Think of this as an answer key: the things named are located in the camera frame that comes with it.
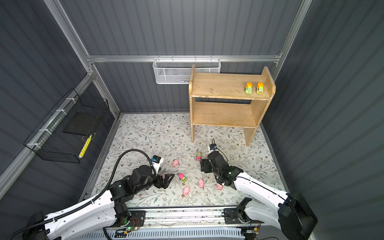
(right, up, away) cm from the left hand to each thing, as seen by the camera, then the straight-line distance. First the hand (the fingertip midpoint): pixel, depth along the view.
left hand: (168, 172), depth 77 cm
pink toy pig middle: (+18, -8, +6) cm, 20 cm away
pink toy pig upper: (+2, +1, +14) cm, 14 cm away
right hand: (+21, +4, +7) cm, 22 cm away
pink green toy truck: (+7, -6, +7) cm, 11 cm away
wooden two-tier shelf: (+47, +45, +41) cm, 77 cm away
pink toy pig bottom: (+9, -11, +4) cm, 15 cm away
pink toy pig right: (+28, -10, +5) cm, 30 cm away
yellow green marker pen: (-37, +15, -8) cm, 41 cm away
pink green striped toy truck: (+17, +4, +16) cm, 24 cm away
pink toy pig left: (-1, +2, -9) cm, 10 cm away
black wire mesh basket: (-50, +20, -5) cm, 54 cm away
